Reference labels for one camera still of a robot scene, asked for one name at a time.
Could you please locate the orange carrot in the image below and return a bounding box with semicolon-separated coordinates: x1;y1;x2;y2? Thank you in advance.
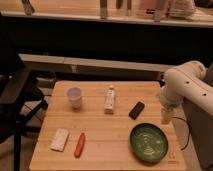
74;133;86;158

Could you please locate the white plastic cup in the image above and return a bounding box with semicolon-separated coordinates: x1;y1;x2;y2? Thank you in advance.
67;87;82;109

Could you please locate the black chair frame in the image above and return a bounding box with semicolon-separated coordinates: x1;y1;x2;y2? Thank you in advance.
0;13;49;171

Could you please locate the black cable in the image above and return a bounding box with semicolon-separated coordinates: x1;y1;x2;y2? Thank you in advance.
172;116;192;151

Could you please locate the white tube with cap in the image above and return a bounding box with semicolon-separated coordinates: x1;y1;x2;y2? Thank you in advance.
104;85;115;114

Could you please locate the white sponge block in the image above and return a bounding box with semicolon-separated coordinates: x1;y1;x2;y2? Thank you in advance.
50;129;69;152

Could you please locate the black rectangular block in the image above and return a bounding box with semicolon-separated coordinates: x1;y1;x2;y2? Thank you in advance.
129;102;145;119

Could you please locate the green ceramic bowl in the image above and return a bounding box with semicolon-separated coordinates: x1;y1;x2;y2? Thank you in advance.
129;123;169;163

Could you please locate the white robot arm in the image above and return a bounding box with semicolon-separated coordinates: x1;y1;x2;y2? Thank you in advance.
159;61;213;124

